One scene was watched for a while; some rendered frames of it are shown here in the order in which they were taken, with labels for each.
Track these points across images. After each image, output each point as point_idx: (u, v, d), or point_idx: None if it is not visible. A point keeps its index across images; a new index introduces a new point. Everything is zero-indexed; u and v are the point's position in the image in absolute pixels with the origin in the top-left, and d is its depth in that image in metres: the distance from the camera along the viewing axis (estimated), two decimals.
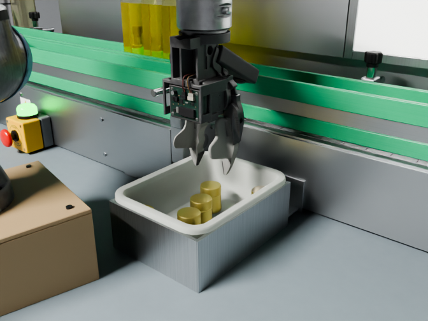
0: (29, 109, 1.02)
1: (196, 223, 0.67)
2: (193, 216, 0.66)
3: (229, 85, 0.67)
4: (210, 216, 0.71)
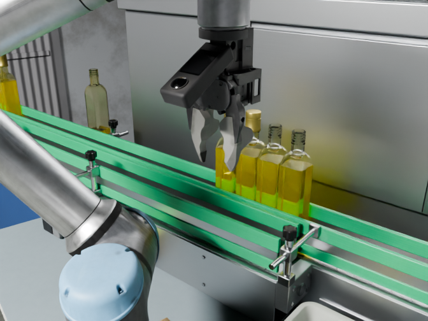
0: None
1: None
2: None
3: None
4: None
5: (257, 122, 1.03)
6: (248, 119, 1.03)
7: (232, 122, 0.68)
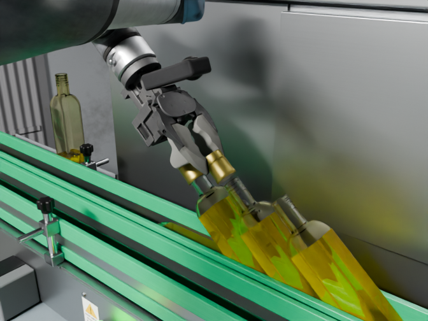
0: None
1: None
2: None
3: (153, 104, 0.74)
4: None
5: (192, 164, 0.76)
6: (181, 168, 0.77)
7: (205, 117, 0.77)
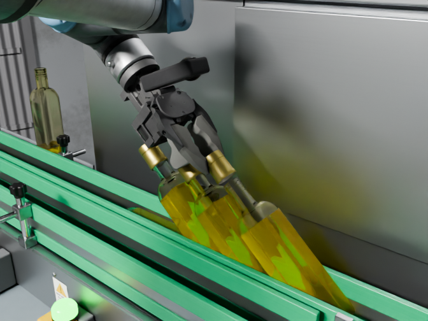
0: (68, 313, 0.79)
1: (221, 156, 0.75)
2: (218, 151, 0.75)
3: (152, 105, 0.74)
4: None
5: (154, 151, 0.81)
6: (144, 155, 0.82)
7: (204, 118, 0.77)
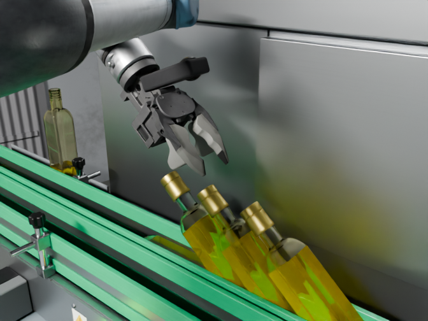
0: None
1: (259, 207, 0.73)
2: (255, 202, 0.73)
3: (152, 105, 0.74)
4: None
5: (176, 182, 0.80)
6: (165, 186, 0.80)
7: (205, 116, 0.78)
